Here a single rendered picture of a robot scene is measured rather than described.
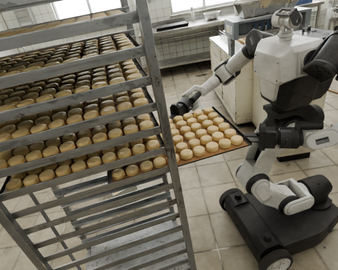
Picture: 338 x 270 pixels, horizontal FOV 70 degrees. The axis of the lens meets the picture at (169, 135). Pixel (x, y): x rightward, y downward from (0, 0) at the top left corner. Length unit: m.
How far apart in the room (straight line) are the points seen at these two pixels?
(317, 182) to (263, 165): 0.53
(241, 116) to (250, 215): 1.39
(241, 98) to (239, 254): 1.61
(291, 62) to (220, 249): 1.27
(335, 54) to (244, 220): 1.12
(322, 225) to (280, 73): 1.07
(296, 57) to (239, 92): 1.68
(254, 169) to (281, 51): 0.61
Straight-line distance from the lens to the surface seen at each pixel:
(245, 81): 2.70
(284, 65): 1.10
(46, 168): 1.02
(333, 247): 1.98
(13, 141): 0.86
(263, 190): 1.44
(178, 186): 0.97
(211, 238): 1.89
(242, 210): 1.79
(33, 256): 1.16
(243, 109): 2.83
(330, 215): 1.91
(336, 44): 1.05
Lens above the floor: 1.56
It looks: 31 degrees down
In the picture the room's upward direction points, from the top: 11 degrees counter-clockwise
